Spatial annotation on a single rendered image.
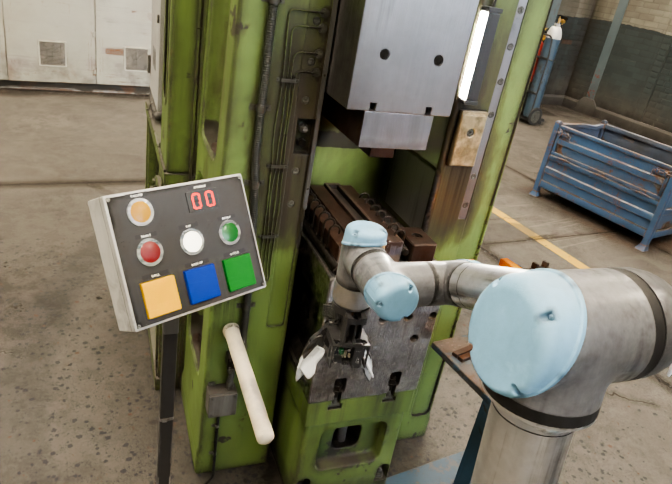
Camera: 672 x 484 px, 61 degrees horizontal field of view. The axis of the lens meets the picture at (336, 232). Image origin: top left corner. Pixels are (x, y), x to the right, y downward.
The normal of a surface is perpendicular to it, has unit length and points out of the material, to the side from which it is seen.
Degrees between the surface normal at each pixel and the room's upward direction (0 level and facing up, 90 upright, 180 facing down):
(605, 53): 90
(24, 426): 0
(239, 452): 90
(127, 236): 60
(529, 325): 85
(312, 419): 90
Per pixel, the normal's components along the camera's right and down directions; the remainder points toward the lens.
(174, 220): 0.69, -0.09
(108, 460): 0.16, -0.89
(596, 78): -0.88, 0.07
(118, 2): 0.45, 0.45
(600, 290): 0.25, -0.73
